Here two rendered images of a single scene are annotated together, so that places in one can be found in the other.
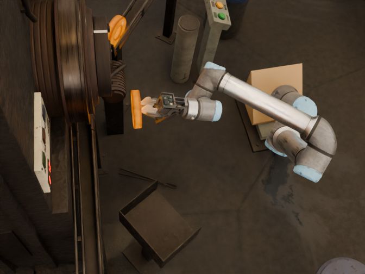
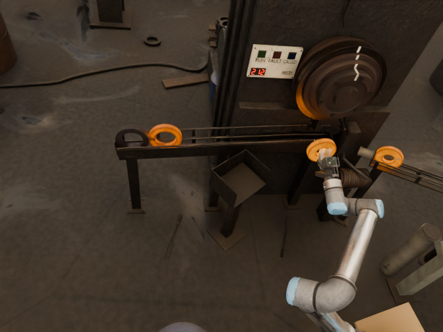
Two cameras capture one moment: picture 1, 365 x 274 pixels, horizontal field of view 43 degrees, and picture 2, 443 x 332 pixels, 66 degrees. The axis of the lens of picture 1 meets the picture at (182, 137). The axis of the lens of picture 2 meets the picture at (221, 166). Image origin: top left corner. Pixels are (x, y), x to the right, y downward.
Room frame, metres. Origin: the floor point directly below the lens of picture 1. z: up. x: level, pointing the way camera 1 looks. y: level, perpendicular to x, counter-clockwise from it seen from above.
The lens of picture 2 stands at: (0.53, -1.19, 2.11)
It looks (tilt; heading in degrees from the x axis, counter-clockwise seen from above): 49 degrees down; 95
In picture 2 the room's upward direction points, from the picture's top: 11 degrees clockwise
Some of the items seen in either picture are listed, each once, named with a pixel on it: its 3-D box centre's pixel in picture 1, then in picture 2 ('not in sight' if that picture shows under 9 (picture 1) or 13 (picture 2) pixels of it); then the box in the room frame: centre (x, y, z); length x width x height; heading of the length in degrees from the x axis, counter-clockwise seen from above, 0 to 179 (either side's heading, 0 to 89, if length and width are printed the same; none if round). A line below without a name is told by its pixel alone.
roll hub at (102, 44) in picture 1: (103, 57); (345, 95); (0.94, 0.34, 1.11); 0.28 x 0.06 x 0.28; 20
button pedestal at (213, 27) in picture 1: (210, 39); (430, 272); (1.80, -0.02, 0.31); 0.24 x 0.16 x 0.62; 20
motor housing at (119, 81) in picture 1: (113, 100); (341, 195); (1.26, 0.42, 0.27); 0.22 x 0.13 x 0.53; 20
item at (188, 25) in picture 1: (183, 51); (407, 251); (1.70, 0.11, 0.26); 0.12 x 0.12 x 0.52
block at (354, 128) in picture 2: not in sight; (345, 139); (1.12, 0.52, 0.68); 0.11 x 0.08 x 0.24; 110
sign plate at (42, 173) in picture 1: (42, 143); (273, 62); (0.55, 0.42, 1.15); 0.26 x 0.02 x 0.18; 20
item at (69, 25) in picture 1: (75, 58); (338, 83); (0.91, 0.43, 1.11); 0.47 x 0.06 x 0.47; 20
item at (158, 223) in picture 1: (155, 241); (231, 207); (0.54, 0.01, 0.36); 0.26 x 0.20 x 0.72; 55
